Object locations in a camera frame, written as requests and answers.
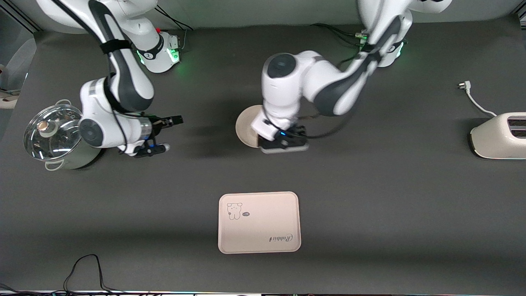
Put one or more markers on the cream tray with rabbit print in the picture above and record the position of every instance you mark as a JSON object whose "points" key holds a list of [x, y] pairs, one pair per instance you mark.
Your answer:
{"points": [[263, 224]]}

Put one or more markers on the beige background object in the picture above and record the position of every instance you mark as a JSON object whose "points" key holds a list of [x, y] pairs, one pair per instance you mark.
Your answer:
{"points": [[8, 99]]}

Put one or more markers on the round cream plate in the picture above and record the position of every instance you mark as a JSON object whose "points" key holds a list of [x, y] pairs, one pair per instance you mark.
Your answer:
{"points": [[245, 127]]}

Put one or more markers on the glass pot lid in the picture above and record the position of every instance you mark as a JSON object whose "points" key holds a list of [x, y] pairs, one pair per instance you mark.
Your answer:
{"points": [[53, 146]]}

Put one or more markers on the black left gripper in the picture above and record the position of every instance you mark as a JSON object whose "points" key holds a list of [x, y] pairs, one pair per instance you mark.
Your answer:
{"points": [[296, 132]]}

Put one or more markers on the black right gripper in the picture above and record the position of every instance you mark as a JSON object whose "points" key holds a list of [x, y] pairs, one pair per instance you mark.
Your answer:
{"points": [[158, 125]]}

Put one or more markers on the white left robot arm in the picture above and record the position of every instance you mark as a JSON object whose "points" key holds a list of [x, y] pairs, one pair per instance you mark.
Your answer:
{"points": [[296, 78]]}

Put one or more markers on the black frame bar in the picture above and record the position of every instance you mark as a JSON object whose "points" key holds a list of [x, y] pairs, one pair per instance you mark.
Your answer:
{"points": [[24, 20]]}

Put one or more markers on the steel pot with glass lid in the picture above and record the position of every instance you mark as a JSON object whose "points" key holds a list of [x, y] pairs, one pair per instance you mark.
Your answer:
{"points": [[78, 158]]}

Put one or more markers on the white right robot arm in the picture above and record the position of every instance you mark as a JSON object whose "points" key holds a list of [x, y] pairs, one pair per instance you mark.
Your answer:
{"points": [[141, 82]]}

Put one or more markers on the cream white toaster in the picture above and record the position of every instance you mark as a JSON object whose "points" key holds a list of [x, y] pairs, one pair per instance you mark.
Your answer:
{"points": [[497, 139]]}

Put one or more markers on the translucent plastic sheet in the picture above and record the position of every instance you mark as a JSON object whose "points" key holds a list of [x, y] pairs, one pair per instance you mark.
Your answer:
{"points": [[20, 61]]}

